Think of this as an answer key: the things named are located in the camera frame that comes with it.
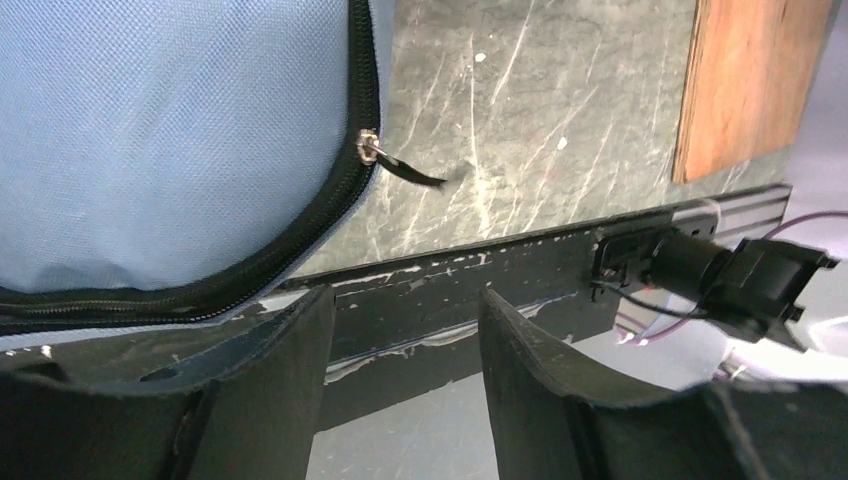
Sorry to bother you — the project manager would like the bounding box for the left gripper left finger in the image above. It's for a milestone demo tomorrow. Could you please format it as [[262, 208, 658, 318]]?
[[1, 286, 336, 479]]

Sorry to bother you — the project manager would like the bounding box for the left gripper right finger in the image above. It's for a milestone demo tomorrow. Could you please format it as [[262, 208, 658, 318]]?
[[478, 289, 847, 479]]

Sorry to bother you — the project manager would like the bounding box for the blue grey backpack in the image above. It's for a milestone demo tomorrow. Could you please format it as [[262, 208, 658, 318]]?
[[1, 1, 444, 350]]

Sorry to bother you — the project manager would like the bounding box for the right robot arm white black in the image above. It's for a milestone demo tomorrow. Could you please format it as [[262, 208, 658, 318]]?
[[639, 234, 847, 383]]

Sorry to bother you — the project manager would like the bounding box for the brown wooden board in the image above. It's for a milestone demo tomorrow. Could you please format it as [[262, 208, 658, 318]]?
[[672, 0, 841, 183]]

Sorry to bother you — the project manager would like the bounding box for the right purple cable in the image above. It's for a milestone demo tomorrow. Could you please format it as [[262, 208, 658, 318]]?
[[616, 210, 848, 347]]

